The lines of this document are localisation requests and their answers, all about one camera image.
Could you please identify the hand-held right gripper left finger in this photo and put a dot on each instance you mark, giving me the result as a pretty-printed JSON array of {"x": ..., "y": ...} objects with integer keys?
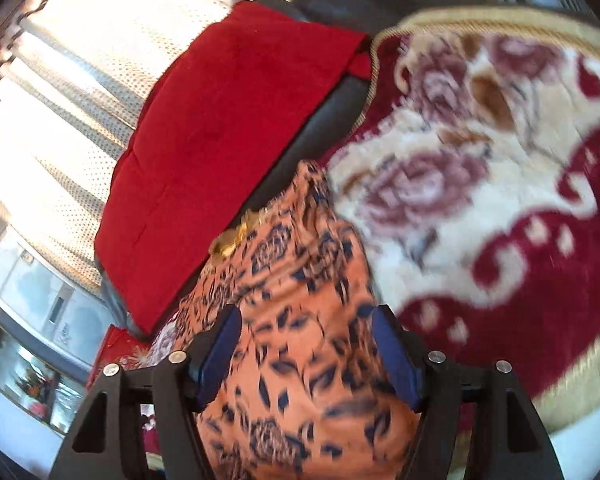
[{"x": 220, "y": 350}]

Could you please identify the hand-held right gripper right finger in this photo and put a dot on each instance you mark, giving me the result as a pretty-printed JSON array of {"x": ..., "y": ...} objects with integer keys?
[{"x": 395, "y": 355}]

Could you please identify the orange floral garment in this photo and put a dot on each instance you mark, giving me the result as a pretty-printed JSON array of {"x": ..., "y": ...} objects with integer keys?
[{"x": 300, "y": 360}]

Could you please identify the red gift bag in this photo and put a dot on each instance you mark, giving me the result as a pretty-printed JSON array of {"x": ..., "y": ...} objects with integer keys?
[{"x": 125, "y": 345}]

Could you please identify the glass display cabinet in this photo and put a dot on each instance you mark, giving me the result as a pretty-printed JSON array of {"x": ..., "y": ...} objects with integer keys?
[{"x": 20, "y": 375}]

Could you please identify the white cabinet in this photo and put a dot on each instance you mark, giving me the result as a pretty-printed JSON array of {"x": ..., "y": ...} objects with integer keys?
[{"x": 30, "y": 280}]

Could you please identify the red cream floral blanket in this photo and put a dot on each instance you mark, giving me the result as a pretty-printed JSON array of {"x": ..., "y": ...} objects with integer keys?
[{"x": 480, "y": 160}]

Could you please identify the red cushion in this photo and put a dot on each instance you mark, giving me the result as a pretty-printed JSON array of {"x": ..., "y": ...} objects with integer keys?
[{"x": 220, "y": 135}]

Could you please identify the cream dotted curtain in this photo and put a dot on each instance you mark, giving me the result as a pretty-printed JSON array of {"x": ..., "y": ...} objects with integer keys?
[{"x": 80, "y": 85}]

